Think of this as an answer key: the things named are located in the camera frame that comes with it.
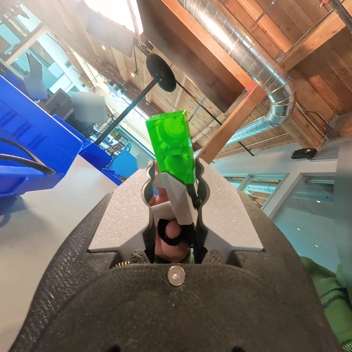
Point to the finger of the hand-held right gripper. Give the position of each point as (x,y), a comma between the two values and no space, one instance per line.
(163,210)
(181,200)

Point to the metal air duct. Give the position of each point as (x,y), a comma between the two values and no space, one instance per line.
(247,55)

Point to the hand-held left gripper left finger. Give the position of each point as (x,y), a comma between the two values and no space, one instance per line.
(121,220)

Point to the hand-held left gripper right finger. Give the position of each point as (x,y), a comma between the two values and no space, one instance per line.
(231,220)

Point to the black ceiling camera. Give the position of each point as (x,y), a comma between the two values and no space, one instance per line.
(304,153)

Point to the green plastic toy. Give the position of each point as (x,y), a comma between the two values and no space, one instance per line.
(173,145)

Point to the large blue plastic bin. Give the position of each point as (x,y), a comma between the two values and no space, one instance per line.
(35,132)

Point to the person's right hand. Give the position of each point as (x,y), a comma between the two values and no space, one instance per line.
(167,244)

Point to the small blue bin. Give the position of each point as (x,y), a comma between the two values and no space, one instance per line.
(93,154)
(114,176)

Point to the wooden support post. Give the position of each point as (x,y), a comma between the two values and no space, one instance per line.
(233,123)

